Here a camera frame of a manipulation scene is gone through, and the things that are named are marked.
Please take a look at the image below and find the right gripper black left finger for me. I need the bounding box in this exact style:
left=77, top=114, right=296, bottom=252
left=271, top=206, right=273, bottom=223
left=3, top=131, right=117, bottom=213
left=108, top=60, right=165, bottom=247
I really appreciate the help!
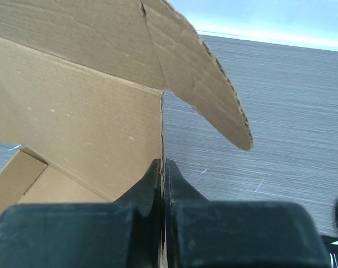
left=0, top=159, right=162, bottom=267

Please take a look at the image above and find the brown cardboard box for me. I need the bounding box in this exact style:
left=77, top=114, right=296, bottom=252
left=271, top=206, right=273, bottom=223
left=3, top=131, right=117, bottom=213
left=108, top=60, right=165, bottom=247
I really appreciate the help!
left=0, top=0, right=255, bottom=268

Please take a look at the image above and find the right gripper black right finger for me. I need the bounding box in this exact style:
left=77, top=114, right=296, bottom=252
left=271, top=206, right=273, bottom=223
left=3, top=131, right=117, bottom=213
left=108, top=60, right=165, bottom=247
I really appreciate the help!
left=164, top=159, right=330, bottom=267

